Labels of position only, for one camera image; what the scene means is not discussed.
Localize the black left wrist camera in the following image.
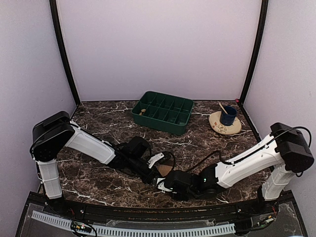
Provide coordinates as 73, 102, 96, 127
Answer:
126, 136, 166, 169

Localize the green compartment tray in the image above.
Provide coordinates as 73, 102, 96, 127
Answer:
132, 91, 194, 135

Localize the tan brown sock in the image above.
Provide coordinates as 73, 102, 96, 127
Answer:
158, 163, 173, 177

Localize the dark blue mug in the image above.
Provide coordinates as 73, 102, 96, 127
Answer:
220, 106, 237, 126

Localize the black right frame post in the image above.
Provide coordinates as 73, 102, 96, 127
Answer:
239, 0, 269, 107

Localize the black left frame post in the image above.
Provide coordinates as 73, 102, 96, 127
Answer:
49, 0, 81, 107

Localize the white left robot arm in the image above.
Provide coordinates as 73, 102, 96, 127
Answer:
30, 111, 161, 215

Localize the small circuit board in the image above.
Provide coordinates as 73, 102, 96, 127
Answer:
70, 221, 92, 234

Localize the cream floral plate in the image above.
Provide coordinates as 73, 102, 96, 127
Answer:
208, 111, 242, 135

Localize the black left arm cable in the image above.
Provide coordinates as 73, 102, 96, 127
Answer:
116, 143, 176, 176

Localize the white slotted cable duct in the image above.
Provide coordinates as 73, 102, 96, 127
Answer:
31, 211, 236, 237

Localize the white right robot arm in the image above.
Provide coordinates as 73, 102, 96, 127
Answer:
164, 122, 315, 214

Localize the black front table rail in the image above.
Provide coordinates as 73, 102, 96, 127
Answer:
56, 200, 278, 222

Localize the wooden spoon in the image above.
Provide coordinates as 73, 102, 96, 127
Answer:
219, 102, 228, 114

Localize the black frame post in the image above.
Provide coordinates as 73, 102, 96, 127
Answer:
49, 0, 81, 107
239, 0, 269, 107

